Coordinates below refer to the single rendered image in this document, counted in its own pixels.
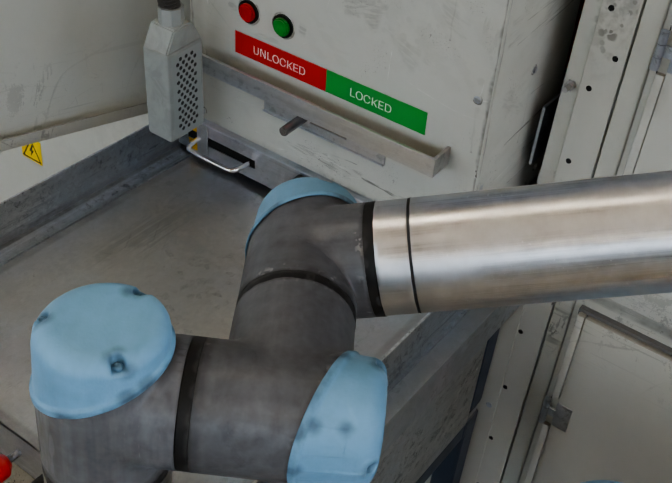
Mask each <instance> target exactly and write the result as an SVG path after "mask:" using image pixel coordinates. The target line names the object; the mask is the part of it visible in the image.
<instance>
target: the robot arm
mask: <svg viewBox="0 0 672 483"><path fill-rule="evenodd" d="M660 293H672V170H668V171H659V172H649V173H640V174H630V175H621V176H611V177H602V178H592V179H582V180H573V181H563V182H554V183H544V184H535V185H525V186H516V187H506V188H496V189H487V190H477V191H468V192H458V193H449V194H439V195H430V196H420V197H410V198H401V199H391V200H382V201H372V202H362V203H357V201H356V200H355V198H354V197H353V196H352V195H351V194H350V193H349V192H348V191H347V190H346V189H345V188H343V187H342V186H340V185H339V184H337V183H335V182H332V183H330V182H327V181H324V180H320V179H319V178H317V177H301V178H296V179H292V180H289V181H286V182H284V183H282V184H280V185H278V186H277V187H275V188H274V189H273V190H271V191H270V192H269V193H268V194H267V195H266V197H265V198H264V199H263V201H262V203H261V205H260V207H259V209H258V212H257V216H256V219H255V223H254V225H253V227H252V229H251V230H250V233H249V235H248V238H247V241H246V246H245V264H244V269H243V274H242V279H241V284H240V289H239V294H238V299H237V304H236V308H235V312H234V316H233V321H232V326H231V331H230V336H229V339H220V338H211V337H203V336H194V335H186V334H175V330H174V328H173V326H172V324H171V320H170V316H169V314H168V312H167V310H166V308H165V307H164V305H163V304H162V303H161V302H160V301H159V300H158V299H157V298H156V297H154V296H153V295H147V294H145V293H143V292H141V291H139V289H138V288H137V287H135V286H131V285H127V284H122V283H95V284H89V285H85V286H81V287H78V288H75V289H73V290H70V291H68V292H66V293H64V294H62V295H61V296H59V297H57V298H56V299H55V300H53V301H52V302H51V303H50V304H49V305H48V306H47V307H46V308H45V309H44V310H43V311H42V312H41V314H40V315H39V317H38V318H37V320H36V321H35V322H34V324H33V327H32V333H31V340H30V347H31V367H32V373H31V377H30V381H29V392H30V398H31V400H32V403H33V404H34V407H35V415H36V423H37V431H38V439H39V447H40V455H41V463H42V470H43V474H41V475H40V476H39V477H37V478H36V479H35V480H33V481H32V483H172V471H183V472H190V473H198V474H206V475H215V476H224V477H233V478H241V479H250V480H259V481H267V482H276V483H369V482H370V481H371V480H372V479H373V478H374V476H375V474H376V472H377V468H378V465H379V460H380V455H381V449H382V442H383V435H384V426H385V417H386V405H387V386H388V379H387V369H386V367H385V365H384V363H383V362H382V361H381V360H380V359H378V358H375V357H370V356H364V355H360V354H359V353H358V352H357V351H354V339H355V328H356V319H360V318H373V317H386V316H390V315H403V314H415V313H427V312H439V311H452V310H464V309H476V308H488V307H501V306H513V305H525V304H537V303H549V302H562V301H574V300H586V299H598V298H611V297H623V296H635V295H647V294H660Z"/></svg>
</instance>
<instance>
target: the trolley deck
mask: <svg viewBox="0 0 672 483"><path fill-rule="evenodd" d="M271 190H272V189H271V188H269V187H267V186H265V185H263V184H261V183H259V182H257V181H255V180H253V179H251V178H249V177H247V176H245V175H243V174H241V173H239V172H235V173H228V172H226V171H223V170H221V169H219V168H217V167H215V166H213V165H211V164H209V163H207V162H205V161H203V160H201V159H199V158H198V157H196V156H194V155H192V156H190V157H188V158H186V159H185V160H183V161H181V162H180V163H178V164H176V165H174V166H173V167H171V168H169V169H168V170H166V171H164V172H162V173H161V174H159V175H157V176H156V177H154V178H152V179H150V180H149V181H147V182H145V183H143V184H142V185H140V186H138V187H137V188H135V189H133V190H131V191H130V192H128V193H126V194H125V195H123V196H121V197H119V198H118V199H116V200H114V201H113V202H111V203H109V204H107V205H106V206H104V207H102V208H100V209H99V210H97V211H95V212H94V213H92V214H90V215H88V216H87V217H85V218H83V219H82V220H80V221H78V222H76V223H75V224H73V225H71V226H69V227H68V228H66V229H64V230H63V231H61V232H59V233H57V234H56V235H54V236H52V237H51V238H49V239H47V240H45V241H44V242H42V243H40V244H39V245H37V246H35V247H33V248H32V249H30V250H28V251H26V252H25V253H23V254H21V255H20V256H18V257H16V258H14V259H13V260H11V261H9V262H8V263H6V264H4V265H2V266H1V267H0V452H1V453H2V454H3V455H5V456H8V455H9V454H10V453H12V452H13V451H14V450H16V449H18V450H20V452H21V454H22V455H21V456H20V457H19V458H17V459H16V460H15V461H14V463H15V464H16V465H18V466H19V467H20V468H22V469H23V470H24V471H26V472H27V473H28V474H30V475H31V476H32V477H34V478H35V479H36V478H37V477H39V476H40V475H41V474H43V470H42V463H41V455H40V447H39V439H38V431H37V423H36V415H35V407H34V404H33V403H32V400H31V398H30V392H29V381H30V377H31V373H32V367H31V347H30V340H31V333H32V327H33V324H34V322H35V321H36V320H37V318H38V317H39V315H40V314H41V312H42V311H43V310H44V309H45V308H46V307H47V306H48V305H49V304H50V303H51V302H52V301H53V300H55V299H56V298H57V297H59V296H61V295H62V294H64V293H66V292H68V291H70V290H73V289H75V288H78V287H81V286H85V285H89V284H95V283H122V284H127V285H131V286H135V287H137V288H138V289H139V291H141V292H143V293H145V294H147V295H153V296H154V297H156V298H157V299H158V300H159V301H160V302H161V303H162V304H163V305H164V307H165V308H166V310H167V312H168V314H169V316H170V320H171V324H172V326H173V328H174V330H175V334H186V335H194V336H203V337H211V338H220V339H229V336H230V331H231V326H232V321H233V316H234V312H235V308H236V304H237V299H238V294H239V289H240V284H241V279H242V274H243V269H244V264H245V246H246V241H247V238H248V235H249V233H250V230H251V229H252V227H253V225H254V223H255V219H256V216H257V212H258V209H259V207H260V205H261V203H262V201H263V199H264V198H265V197H266V195H267V194H268V193H269V192H270V191H271ZM519 306H520V305H513V306H501V307H488V308H476V309H471V310H470V311H469V312H468V313H467V314H466V315H465V316H464V317H463V318H462V319H461V320H460V321H459V322H458V323H457V324H456V325H455V326H454V327H453V328H452V329H451V330H450V331H449V332H448V333H447V334H446V335H445V336H444V337H443V338H442V339H441V340H440V341H439V342H438V343H437V344H436V345H435V346H434V347H433V348H432V349H431V350H430V351H429V352H428V354H427V355H426V356H425V357H424V358H423V359H422V360H421V361H420V362H419V363H418V364H417V365H416V366H415V367H414V368H413V369H412V370H411V371H410V372H409V373H408V374H407V375H406V376H405V377H404V378H403V379H402V380H401V381H400V382H399V383H398V384H397V385H396V386H395V387H394V388H393V389H392V390H391V391H390V392H389V393H388V394H387V405H386V417H385V426H384V435H383V442H382V449H381V455H380V457H381V456H382V455H383V454H384V453H385V452H386V451H387V449H388V448H389V447H390V446H391V445H392V444H393V443H394V442H395V441H396V440H397V439H398V438H399V436H400V435H401V434H402V433H403V432H404V431H405V430H406V429H407V428H408V427H409V426H410V425H411V423H412V422H413V421H414V420H415V419H416V418H417V417H418V416H419V415H420V414H421V413H422V411H423V410H424V409H425V408H426V407H427V406H428V405H429V404H430V403H431V402H432V401H433V400H434V398H435V397H436V396H437V395H438V394H439V393H440V392H441V391H442V390H443V389H444V388H445V386H446V385H447V384H448V383H449V382H450V381H451V380H452V379H453V378H454V377H455V376H456V375H457V373H458V372H459V371H460V370H461V369H462V368H463V367H464V366H465V365H466V364H467V363H468V361H469V360H470V359H471V358H472V357H473V356H474V355H475V354H476V353H477V352H478V351H479V350H480V348H481V347H482V346H483V345H484V344H485V343H486V342H487V341H488V340H489V339H490V338H491V336H492V335H493V334H494V333H495V332H496V331H497V330H498V329H499V328H500V327H501V326H502V325H503V323H504V322H505V321H506V320H507V319H508V318H509V317H510V316H511V315H512V314H513V313H514V311H515V310H516V309H517V308H518V307H519ZM427 313H428V312H427ZM427 313H415V314H403V315H390V316H386V317H373V318H360V319H356V328H355V339H354V351H357V352H358V353H359V354H360V355H364V356H370V357H375V358H378V359H380V358H381V357H382V356H383V355H384V354H385V353H386V352H387V351H388V350H389V349H390V348H391V347H392V346H394V345H395V344H396V343H397V342H398V341H399V340H400V339H401V338H402V337H403V336H404V335H405V334H406V333H407V332H408V331H409V330H410V329H411V328H412V327H413V326H414V325H415V324H416V323H417V322H418V321H419V320H420V319H422V318H423V317H424V316H425V315H426V314H427ZM253 481H254V480H250V479H241V478H233V477H224V476H215V475H206V474H198V473H190V472H183V471H172V483H252V482H253Z"/></svg>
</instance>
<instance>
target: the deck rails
mask: <svg viewBox="0 0 672 483"><path fill-rule="evenodd" d="M190 156H192V154H190V153H189V152H188V151H187V146H186V145H184V144H182V143H180V142H179V139H177V140H176V141H174V142H169V141H168V140H166V139H164V138H162V137H160V136H158V135H156V134H154V133H152V132H150V130H149V124H148V125H146V126H144V127H142V128H141V129H139V130H137V131H135V132H133V133H131V134H129V135H127V136H125V137H124V138H122V139H120V140H118V141H116V142H114V143H112V144H110V145H108V146H106V147H105V148H103V149H101V150H99V151H97V152H95V153H93V154H91V155H89V156H87V157H86V158H84V159H82V160H80V161H78V162H76V163H74V164H72V165H70V166H69V167H67V168H65V169H63V170H61V171H59V172H57V173H55V174H53V175H51V176H50V177H48V178H46V179H44V180H42V181H40V182H38V183H36V184H34V185H32V186H31V187H29V188H27V189H25V190H23V191H21V192H19V193H17V194H15V195H14V196H12V197H10V198H8V199H6V200H4V201H2V202H0V267H1V266H2V265H4V264H6V263H8V262H9V261H11V260H13V259H14V258H16V257H18V256H20V255H21V254H23V253H25V252H26V251H28V250H30V249H32V248H33V247H35V246H37V245H39V244H40V243H42V242H44V241H45V240H47V239H49V238H51V237H52V236H54V235H56V234H57V233H59V232H61V231H63V230H64V229H66V228H68V227H69V226H71V225H73V224H75V223H76V222H78V221H80V220H82V219H83V218H85V217H87V216H88V215H90V214H92V213H94V212H95V211H97V210H99V209H100V208H102V207H104V206H106V205H107V204H109V203H111V202H113V201H114V200H116V199H118V198H119V197H121V196H123V195H125V194H126V193H128V192H130V191H131V190H133V189H135V188H137V187H138V186H140V185H142V184H143V183H145V182H147V181H149V180H150V179H152V178H154V177H156V176H157V175H159V174H161V173H162V172H164V171H166V170H168V169H169V168H171V167H173V166H174V165H176V164H178V163H180V162H181V161H183V160H185V159H186V158H188V157H190ZM470 310H471V309H464V310H452V311H439V312H428V313H427V314H426V315H425V316H424V317H423V318H422V319H420V320H419V321H418V322H417V323H416V324H415V325H414V326H413V327H412V328H411V329H410V330H409V331H408V332H407V333H406V334H405V335H404V336H403V337H402V338H401V339H400V340H399V341H398V342H397V343H396V344H395V345H394V346H392V347H391V348H390V349H389V350H388V351H387V352H386V353H385V354H384V355H383V356H382V357H381V358H380V360H381V361H382V362H383V363H384V365H385V367H386V369H387V379H388V386H387V394H388V393H389V392H390V391H391V390H392V389H393V388H394V387H395V386H396V385H397V384H398V383H399V382H400V381H401V380H402V379H403V378H404V377H405V376H406V375H407V374H408V373H409V372H410V371H411V370H412V369H413V368H414V367H415V366H416V365H417V364H418V363H419V362H420V361H421V360H422V359H423V358H424V357H425V356H426V355H427V354H428V352H429V351H430V350H431V349H432V348H433V347H434V346H435V345H436V344H437V343H438V342H439V341H440V340H441V339H442V338H443V337H444V336H445V335H446V334H447V333H448V332H449V331H450V330H451V329H452V328H453V327H454V326H455V325H456V324H457V323H458V322H459V321H460V320H461V319H462V318H463V317H464V316H465V315H466V314H467V313H468V312H469V311H470Z"/></svg>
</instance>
